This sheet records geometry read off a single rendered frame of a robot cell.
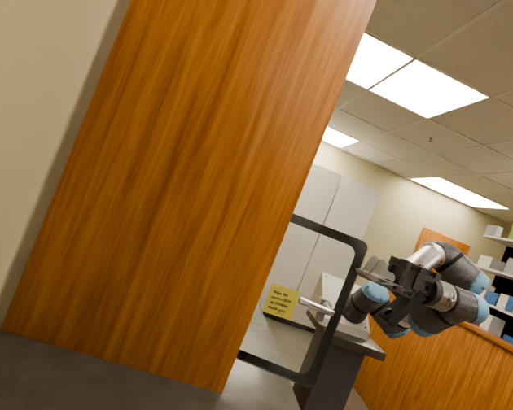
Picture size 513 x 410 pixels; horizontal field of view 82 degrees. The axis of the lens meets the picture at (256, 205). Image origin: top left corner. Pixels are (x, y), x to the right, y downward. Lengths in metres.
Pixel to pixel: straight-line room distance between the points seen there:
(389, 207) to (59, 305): 4.75
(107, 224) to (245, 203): 0.30
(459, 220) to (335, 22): 5.26
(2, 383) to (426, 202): 5.29
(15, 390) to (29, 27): 0.58
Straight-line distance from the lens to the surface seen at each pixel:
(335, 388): 1.76
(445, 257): 1.29
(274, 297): 0.79
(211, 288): 0.70
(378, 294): 1.55
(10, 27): 0.57
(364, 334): 1.73
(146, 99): 0.70
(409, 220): 5.30
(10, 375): 0.73
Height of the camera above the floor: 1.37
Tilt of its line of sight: level
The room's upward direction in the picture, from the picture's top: 21 degrees clockwise
